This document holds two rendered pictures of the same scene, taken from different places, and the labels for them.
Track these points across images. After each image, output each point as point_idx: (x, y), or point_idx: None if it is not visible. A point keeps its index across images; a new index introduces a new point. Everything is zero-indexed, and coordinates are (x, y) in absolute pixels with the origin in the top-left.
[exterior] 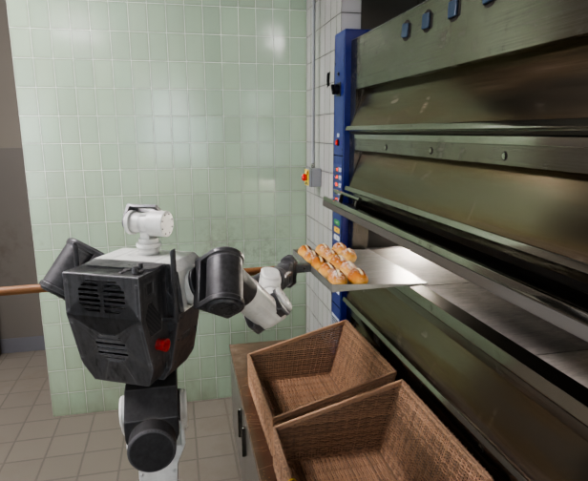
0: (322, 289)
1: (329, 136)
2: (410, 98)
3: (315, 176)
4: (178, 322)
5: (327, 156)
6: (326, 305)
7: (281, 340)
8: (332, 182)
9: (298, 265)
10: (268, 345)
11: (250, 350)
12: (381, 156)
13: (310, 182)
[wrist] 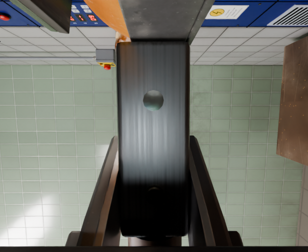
0: (224, 46)
1: (44, 37)
2: None
3: (102, 55)
4: None
5: (70, 39)
6: (247, 38)
7: (281, 96)
8: (91, 31)
9: (124, 154)
10: (290, 113)
11: (295, 137)
12: None
13: (109, 60)
